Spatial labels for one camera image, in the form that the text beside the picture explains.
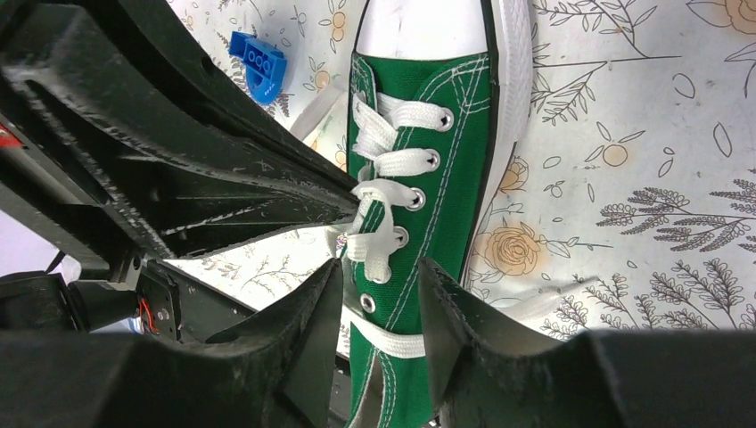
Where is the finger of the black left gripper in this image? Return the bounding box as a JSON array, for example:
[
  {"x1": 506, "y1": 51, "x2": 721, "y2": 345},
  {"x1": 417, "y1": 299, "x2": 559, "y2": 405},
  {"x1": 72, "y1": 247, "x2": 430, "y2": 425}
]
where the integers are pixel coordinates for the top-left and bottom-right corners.
[{"x1": 1, "y1": 1, "x2": 357, "y2": 260}]

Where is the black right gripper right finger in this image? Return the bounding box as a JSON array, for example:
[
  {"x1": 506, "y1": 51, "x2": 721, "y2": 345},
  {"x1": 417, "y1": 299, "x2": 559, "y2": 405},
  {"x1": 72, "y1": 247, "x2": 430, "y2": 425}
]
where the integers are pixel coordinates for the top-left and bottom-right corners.
[{"x1": 418, "y1": 258, "x2": 755, "y2": 427}]

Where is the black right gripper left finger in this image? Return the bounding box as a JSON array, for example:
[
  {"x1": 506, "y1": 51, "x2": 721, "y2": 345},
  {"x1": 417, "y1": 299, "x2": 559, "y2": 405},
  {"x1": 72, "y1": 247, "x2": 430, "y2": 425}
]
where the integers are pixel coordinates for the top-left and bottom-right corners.
[{"x1": 1, "y1": 259, "x2": 342, "y2": 427}]

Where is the green canvas sneaker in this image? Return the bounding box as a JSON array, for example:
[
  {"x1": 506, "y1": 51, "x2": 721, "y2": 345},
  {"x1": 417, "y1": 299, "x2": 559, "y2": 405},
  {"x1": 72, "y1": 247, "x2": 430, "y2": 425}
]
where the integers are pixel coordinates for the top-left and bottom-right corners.
[{"x1": 326, "y1": 1, "x2": 562, "y2": 427}]

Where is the blue plastic cap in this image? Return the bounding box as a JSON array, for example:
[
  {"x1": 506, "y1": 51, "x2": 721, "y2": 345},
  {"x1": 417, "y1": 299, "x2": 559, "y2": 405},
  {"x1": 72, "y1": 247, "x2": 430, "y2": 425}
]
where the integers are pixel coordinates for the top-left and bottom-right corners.
[{"x1": 228, "y1": 31, "x2": 288, "y2": 105}]

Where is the floral table mat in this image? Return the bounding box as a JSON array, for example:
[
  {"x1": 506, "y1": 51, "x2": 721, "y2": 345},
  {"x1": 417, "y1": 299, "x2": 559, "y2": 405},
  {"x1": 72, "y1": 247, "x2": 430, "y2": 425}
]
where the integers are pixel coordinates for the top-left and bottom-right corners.
[{"x1": 166, "y1": 1, "x2": 755, "y2": 341}]

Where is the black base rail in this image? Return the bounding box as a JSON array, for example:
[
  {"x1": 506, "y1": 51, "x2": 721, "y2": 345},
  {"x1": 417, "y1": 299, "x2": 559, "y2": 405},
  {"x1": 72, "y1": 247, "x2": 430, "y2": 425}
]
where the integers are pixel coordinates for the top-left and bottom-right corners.
[{"x1": 1, "y1": 262, "x2": 272, "y2": 365}]

